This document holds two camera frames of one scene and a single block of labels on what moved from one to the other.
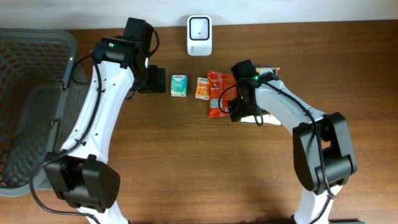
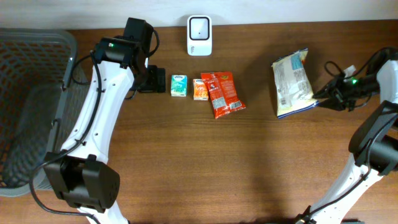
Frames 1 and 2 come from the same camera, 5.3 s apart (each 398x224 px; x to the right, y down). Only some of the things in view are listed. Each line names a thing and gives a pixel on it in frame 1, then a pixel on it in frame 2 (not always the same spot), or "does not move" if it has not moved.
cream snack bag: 268,119 → 293,93
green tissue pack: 178,86 does not move
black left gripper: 157,82 does not move
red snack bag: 222,89 does not move
